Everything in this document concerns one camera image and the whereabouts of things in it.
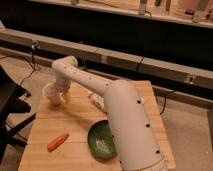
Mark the white sponge block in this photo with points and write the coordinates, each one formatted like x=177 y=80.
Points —
x=143 y=100

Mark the orange carrot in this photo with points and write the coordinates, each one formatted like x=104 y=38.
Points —
x=57 y=142

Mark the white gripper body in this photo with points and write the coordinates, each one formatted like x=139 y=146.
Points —
x=62 y=87

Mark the green ceramic bowl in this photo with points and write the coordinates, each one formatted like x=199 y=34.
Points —
x=100 y=141

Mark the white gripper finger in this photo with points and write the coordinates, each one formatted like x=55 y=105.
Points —
x=66 y=96

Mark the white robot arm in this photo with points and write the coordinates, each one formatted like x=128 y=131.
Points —
x=133 y=135

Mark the black chair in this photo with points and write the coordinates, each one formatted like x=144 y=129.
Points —
x=10 y=102

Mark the white tube bottle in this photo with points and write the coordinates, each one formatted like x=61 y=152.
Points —
x=96 y=100

